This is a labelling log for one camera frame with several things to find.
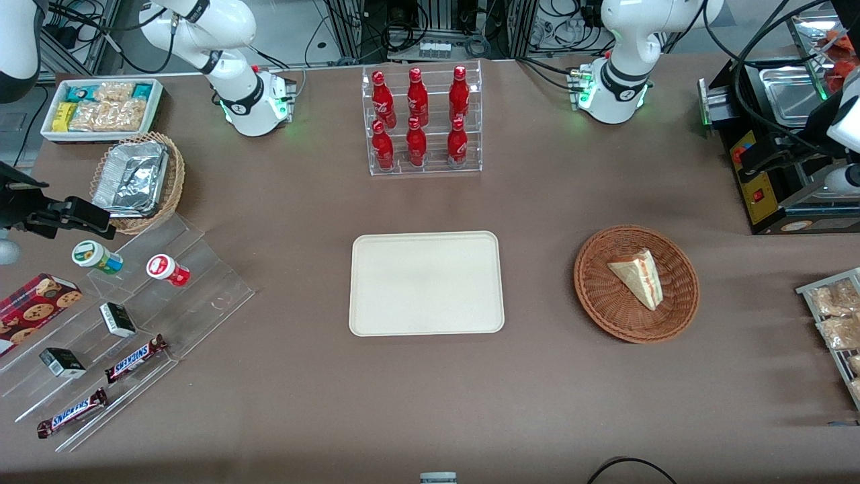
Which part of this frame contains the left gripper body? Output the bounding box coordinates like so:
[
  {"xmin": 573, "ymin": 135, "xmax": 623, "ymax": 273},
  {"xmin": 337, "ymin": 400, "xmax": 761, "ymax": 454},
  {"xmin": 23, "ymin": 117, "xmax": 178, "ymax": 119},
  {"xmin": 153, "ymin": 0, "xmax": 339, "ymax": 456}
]
[{"xmin": 773, "ymin": 131, "xmax": 838, "ymax": 177}]

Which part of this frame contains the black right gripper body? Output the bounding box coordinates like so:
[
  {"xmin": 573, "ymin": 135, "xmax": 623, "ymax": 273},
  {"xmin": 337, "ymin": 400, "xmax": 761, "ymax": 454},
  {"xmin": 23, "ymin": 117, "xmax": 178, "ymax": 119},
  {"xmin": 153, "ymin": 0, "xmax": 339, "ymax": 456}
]
[{"xmin": 0, "ymin": 163, "xmax": 69, "ymax": 240}]

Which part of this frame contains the triangular sandwich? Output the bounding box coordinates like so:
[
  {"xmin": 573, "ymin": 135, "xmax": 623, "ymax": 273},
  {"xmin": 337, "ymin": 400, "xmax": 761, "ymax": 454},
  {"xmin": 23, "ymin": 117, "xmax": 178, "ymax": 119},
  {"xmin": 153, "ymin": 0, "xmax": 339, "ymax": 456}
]
[{"xmin": 607, "ymin": 249, "xmax": 664, "ymax": 311}]

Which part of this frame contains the silver foil tray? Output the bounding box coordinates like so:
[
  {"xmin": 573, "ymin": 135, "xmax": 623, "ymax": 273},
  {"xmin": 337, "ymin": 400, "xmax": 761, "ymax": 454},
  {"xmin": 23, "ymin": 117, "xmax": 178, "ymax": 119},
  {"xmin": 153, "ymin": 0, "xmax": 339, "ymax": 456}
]
[{"xmin": 92, "ymin": 141, "xmax": 169, "ymax": 219}]

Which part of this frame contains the light wicker basket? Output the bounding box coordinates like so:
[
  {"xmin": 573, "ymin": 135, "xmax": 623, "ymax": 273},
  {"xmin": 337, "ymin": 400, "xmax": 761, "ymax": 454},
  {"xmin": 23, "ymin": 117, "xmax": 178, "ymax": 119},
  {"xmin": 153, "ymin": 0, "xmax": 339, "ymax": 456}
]
[{"xmin": 89, "ymin": 132, "xmax": 186, "ymax": 235}]

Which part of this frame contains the tray of packaged snacks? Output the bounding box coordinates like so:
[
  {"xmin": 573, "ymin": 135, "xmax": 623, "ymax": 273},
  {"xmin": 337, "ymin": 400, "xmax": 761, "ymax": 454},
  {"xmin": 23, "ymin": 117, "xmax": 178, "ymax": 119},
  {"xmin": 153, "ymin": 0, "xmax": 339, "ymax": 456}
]
[{"xmin": 796, "ymin": 268, "xmax": 860, "ymax": 409}]

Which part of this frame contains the brown wicker basket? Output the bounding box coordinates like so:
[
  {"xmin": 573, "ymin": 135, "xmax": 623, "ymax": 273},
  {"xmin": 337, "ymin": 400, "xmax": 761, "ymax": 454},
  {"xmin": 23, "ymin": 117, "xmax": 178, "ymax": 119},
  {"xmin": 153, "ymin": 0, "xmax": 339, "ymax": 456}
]
[{"xmin": 573, "ymin": 225, "xmax": 700, "ymax": 345}]

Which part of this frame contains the beige plastic tray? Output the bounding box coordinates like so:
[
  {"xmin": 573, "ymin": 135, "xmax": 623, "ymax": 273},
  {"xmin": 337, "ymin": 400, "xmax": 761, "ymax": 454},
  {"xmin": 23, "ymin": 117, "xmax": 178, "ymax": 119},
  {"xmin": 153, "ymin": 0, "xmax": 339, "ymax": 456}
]
[{"xmin": 349, "ymin": 231, "xmax": 505, "ymax": 337}]

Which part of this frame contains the green lid cup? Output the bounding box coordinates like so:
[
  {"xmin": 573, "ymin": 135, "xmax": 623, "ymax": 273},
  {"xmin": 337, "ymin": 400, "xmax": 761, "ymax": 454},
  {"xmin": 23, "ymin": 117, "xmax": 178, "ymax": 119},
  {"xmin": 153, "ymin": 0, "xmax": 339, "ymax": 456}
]
[{"xmin": 72, "ymin": 240, "xmax": 124, "ymax": 276}]

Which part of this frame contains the black food warmer machine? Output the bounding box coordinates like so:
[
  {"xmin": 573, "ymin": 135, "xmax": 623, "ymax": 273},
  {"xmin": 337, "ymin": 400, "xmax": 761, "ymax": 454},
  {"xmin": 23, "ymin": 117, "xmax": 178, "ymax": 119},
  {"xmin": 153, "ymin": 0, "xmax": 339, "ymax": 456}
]
[{"xmin": 699, "ymin": 10, "xmax": 860, "ymax": 236}]

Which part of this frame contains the steel pan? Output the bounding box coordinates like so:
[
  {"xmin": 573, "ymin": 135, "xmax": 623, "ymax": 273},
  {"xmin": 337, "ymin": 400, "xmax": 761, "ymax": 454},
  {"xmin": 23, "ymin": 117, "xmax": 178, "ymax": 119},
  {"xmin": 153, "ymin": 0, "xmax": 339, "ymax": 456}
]
[{"xmin": 759, "ymin": 67, "xmax": 826, "ymax": 127}]

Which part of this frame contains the white plastic snack bin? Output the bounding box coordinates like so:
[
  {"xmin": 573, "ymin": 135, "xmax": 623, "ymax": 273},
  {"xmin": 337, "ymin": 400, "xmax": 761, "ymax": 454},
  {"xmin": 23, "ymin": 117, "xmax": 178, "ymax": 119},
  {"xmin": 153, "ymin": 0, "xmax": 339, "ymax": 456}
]
[{"xmin": 40, "ymin": 79, "xmax": 164, "ymax": 144}]

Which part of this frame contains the red lid cup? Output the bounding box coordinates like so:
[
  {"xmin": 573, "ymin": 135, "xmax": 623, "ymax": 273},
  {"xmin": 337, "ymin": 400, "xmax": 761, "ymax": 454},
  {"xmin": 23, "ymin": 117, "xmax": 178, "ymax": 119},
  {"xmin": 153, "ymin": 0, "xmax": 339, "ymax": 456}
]
[{"xmin": 146, "ymin": 254, "xmax": 191, "ymax": 288}]

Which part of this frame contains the clear bag of nuts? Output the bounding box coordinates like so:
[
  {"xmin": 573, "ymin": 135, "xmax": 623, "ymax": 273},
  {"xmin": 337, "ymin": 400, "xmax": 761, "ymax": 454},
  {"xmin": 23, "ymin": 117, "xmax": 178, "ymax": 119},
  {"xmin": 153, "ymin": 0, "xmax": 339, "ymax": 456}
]
[
  {"xmin": 94, "ymin": 82, "xmax": 135, "ymax": 103},
  {"xmin": 101, "ymin": 99, "xmax": 148, "ymax": 132},
  {"xmin": 69, "ymin": 101, "xmax": 112, "ymax": 132}
]

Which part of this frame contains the small black box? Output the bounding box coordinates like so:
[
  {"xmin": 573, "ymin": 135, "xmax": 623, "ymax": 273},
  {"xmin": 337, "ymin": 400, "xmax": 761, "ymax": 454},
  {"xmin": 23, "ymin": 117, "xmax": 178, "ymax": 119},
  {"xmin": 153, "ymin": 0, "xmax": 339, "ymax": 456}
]
[
  {"xmin": 39, "ymin": 348, "xmax": 87, "ymax": 378},
  {"xmin": 99, "ymin": 302, "xmax": 137, "ymax": 338}
]

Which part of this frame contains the red cookie box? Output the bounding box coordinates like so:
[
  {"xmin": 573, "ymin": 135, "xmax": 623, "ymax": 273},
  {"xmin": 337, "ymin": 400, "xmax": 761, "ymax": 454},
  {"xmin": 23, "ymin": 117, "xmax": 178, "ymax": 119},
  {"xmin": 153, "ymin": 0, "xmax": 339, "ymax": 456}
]
[{"xmin": 0, "ymin": 273, "xmax": 83, "ymax": 357}]

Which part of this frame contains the clear acrylic stepped shelf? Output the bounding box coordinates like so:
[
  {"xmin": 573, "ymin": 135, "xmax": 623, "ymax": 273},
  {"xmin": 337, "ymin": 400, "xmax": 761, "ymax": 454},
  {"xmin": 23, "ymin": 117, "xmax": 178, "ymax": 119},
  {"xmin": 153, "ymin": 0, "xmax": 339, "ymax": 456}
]
[{"xmin": 0, "ymin": 214, "xmax": 257, "ymax": 453}]

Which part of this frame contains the snickers bar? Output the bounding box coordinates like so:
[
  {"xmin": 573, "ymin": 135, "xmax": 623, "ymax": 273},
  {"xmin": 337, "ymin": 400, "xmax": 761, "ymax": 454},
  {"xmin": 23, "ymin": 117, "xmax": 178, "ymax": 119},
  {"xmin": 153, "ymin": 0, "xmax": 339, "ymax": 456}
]
[
  {"xmin": 104, "ymin": 334, "xmax": 169, "ymax": 385},
  {"xmin": 36, "ymin": 388, "xmax": 109, "ymax": 439}
]

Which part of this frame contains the red cola bottle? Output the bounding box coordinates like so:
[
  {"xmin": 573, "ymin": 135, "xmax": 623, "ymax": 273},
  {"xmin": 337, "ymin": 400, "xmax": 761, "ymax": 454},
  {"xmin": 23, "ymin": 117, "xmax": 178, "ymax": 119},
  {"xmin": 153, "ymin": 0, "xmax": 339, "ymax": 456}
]
[
  {"xmin": 448, "ymin": 65, "xmax": 470, "ymax": 123},
  {"xmin": 406, "ymin": 67, "xmax": 429, "ymax": 127},
  {"xmin": 372, "ymin": 120, "xmax": 395, "ymax": 171},
  {"xmin": 406, "ymin": 117, "xmax": 428, "ymax": 167},
  {"xmin": 447, "ymin": 117, "xmax": 469, "ymax": 167},
  {"xmin": 371, "ymin": 70, "xmax": 397, "ymax": 130}
]

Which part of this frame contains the clear acrylic bottle rack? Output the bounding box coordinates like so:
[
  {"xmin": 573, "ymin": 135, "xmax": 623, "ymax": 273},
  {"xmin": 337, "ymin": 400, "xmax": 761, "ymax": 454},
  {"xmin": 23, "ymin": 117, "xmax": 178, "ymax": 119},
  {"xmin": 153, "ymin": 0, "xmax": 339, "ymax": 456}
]
[{"xmin": 361, "ymin": 60, "xmax": 483, "ymax": 177}]

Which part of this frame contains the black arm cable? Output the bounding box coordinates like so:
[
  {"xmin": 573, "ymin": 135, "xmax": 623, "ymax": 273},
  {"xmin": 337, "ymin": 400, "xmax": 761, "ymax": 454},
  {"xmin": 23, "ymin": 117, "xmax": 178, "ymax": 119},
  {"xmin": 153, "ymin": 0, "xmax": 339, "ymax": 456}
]
[{"xmin": 702, "ymin": 0, "xmax": 860, "ymax": 145}]

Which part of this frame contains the black looped cable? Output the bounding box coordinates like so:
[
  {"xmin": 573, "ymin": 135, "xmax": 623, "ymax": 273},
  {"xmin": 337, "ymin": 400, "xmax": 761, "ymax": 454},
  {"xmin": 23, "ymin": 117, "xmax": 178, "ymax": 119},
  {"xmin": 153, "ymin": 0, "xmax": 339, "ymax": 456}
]
[{"xmin": 588, "ymin": 457, "xmax": 677, "ymax": 484}]

